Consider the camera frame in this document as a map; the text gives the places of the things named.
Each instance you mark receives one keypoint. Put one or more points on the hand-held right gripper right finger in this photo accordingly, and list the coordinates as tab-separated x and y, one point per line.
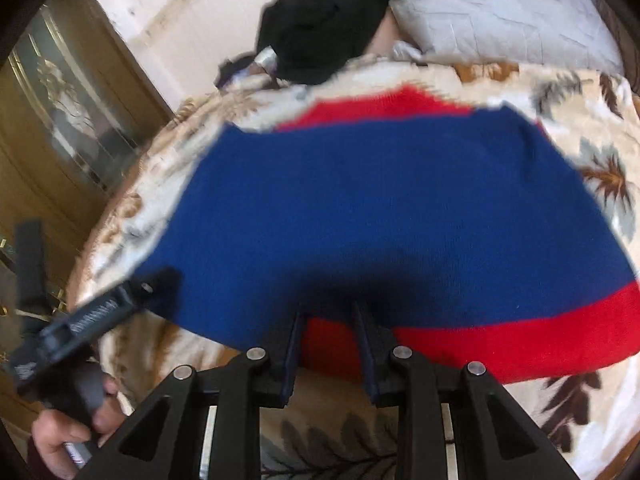
365	355

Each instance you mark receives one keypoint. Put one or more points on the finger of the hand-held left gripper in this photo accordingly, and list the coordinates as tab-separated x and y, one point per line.
162	285
31	260

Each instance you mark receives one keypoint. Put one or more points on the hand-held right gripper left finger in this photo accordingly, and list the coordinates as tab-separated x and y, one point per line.
292	355

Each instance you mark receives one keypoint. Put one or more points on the red and blue knit sweater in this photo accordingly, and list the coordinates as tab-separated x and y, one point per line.
375	210

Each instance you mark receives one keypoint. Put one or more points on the person's left hand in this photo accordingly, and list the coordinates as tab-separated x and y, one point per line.
55	437

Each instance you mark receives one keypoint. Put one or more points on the wooden door with leaded glass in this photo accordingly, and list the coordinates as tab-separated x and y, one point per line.
75	135

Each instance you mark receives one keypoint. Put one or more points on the purple cloth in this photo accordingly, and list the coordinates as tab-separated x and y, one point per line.
235	76

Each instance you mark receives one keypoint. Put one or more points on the white packet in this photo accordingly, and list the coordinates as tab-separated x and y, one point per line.
265	57

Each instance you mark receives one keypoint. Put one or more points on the large black garment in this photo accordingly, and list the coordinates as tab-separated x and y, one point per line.
320	15

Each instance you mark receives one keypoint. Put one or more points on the leaf-print blanket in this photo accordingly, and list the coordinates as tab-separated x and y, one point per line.
575	110

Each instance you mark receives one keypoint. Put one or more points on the grey quilted pillow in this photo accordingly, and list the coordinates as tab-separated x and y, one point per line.
490	10

